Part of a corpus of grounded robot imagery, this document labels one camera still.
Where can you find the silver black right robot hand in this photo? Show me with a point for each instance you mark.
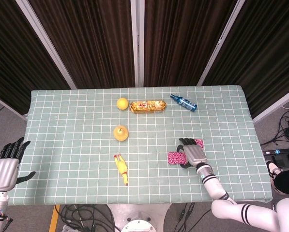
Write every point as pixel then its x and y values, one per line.
pixel 194 154

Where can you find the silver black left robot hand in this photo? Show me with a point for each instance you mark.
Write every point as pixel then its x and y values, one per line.
pixel 3 174

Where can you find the pink patterned sponge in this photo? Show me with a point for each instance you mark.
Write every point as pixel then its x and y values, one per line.
pixel 199 143
pixel 176 157

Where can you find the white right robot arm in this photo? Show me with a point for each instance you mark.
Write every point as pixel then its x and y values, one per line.
pixel 217 188

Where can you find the grey white robot base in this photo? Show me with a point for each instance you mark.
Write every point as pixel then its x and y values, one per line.
pixel 139 217

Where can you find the blue spray bottle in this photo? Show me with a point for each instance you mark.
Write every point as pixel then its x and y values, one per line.
pixel 186 103

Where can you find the gold biscuit pack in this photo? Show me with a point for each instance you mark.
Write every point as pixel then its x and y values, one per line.
pixel 147 107

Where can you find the yellow floor tape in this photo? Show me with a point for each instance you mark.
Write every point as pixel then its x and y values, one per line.
pixel 54 218

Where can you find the yellow rubber chicken toy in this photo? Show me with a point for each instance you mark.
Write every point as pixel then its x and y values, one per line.
pixel 122 168

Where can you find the green checked tablecloth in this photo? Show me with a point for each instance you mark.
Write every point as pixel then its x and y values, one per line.
pixel 74 145

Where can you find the yellow pear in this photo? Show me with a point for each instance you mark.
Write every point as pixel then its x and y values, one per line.
pixel 121 134

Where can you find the white black shoe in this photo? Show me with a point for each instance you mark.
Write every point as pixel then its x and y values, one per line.
pixel 273 169

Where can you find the yellow ball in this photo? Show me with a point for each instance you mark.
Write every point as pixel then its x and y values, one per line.
pixel 122 103

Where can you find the black foot pedal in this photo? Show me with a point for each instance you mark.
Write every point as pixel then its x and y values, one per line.
pixel 283 160

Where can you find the black trouser leg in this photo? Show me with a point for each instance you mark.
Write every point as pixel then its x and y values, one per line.
pixel 288 181

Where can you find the dark brown curtain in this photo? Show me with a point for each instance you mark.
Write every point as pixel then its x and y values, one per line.
pixel 183 41
pixel 16 60
pixel 267 53
pixel 93 43

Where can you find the white frame post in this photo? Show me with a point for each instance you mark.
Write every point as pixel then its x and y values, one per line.
pixel 47 46
pixel 275 104
pixel 8 106
pixel 137 43
pixel 219 43

